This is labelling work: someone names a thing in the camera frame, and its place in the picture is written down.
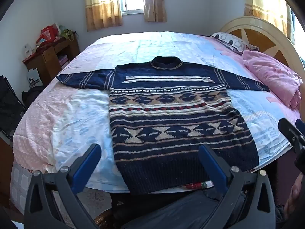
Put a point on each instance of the black folding chair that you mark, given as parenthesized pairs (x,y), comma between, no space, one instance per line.
(9,107)

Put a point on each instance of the white cardboard box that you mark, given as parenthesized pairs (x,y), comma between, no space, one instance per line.
(33,80)

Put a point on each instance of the navy patterned knit sweater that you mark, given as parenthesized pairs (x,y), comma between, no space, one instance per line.
(166,124)

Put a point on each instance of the black clothes pile on floor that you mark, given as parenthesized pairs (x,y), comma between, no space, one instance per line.
(33,95)

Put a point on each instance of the yellow striped curtain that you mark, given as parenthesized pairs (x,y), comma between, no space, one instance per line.
(266,2)

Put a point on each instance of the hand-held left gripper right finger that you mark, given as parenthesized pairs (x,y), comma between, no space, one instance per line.
(214,169)

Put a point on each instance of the person's dark clothing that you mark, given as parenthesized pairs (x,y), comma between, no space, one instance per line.
(166,210)

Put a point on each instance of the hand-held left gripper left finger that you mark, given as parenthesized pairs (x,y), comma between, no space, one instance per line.
(88,168)

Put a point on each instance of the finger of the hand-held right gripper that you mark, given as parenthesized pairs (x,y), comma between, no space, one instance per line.
(289,131)
(300,125)

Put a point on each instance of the red and green printed blanket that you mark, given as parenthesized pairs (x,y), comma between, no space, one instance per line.
(197,185)

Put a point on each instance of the red gift bag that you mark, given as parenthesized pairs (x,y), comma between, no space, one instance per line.
(48,32)

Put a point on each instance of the cream and wood headboard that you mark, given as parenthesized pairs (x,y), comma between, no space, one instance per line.
(262,33)

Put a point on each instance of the wooden desk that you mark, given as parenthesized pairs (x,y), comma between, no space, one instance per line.
(47,62)

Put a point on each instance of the person's right hand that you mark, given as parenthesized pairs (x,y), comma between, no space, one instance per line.
(294,195)

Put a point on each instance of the bed with pastel dotted sheet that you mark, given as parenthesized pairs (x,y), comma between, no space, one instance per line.
(59,124)

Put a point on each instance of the white card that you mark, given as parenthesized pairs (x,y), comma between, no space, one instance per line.
(27,50)

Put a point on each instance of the pink blanket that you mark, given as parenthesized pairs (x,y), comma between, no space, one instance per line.
(269,74)

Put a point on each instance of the beige floral curtain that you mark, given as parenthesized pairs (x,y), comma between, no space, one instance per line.
(102,9)
(154,7)

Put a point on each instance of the patterned pillow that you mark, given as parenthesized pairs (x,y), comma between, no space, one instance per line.
(231,41)

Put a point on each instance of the pink box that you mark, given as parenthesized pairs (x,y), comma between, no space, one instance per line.
(63,59)

